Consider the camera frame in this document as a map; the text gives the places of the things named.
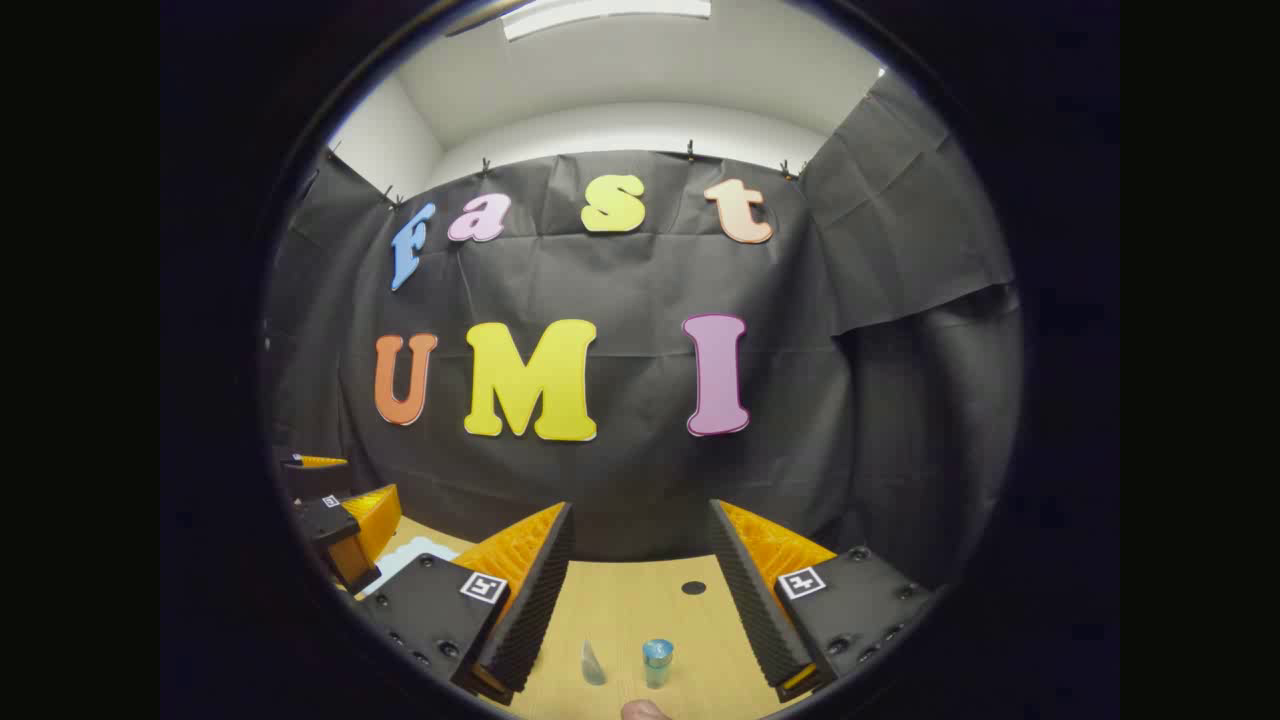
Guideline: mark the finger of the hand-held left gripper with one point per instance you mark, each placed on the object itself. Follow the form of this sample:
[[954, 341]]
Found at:
[[318, 478], [325, 520]]

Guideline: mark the green bottle blue cap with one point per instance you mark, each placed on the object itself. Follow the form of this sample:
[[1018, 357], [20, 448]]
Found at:
[[657, 665]]

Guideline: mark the white blue squeeze tube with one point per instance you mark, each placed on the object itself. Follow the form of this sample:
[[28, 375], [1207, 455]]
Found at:
[[594, 665]]

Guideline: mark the white ceiling light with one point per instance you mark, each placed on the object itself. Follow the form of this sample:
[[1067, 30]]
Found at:
[[605, 15]]

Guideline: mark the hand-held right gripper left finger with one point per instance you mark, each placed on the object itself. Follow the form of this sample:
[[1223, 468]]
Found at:
[[535, 610]]

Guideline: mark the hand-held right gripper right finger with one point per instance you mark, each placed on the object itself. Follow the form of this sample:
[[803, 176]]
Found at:
[[765, 620]]

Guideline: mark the black backdrop cloth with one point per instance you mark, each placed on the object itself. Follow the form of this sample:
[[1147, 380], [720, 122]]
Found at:
[[620, 480]]

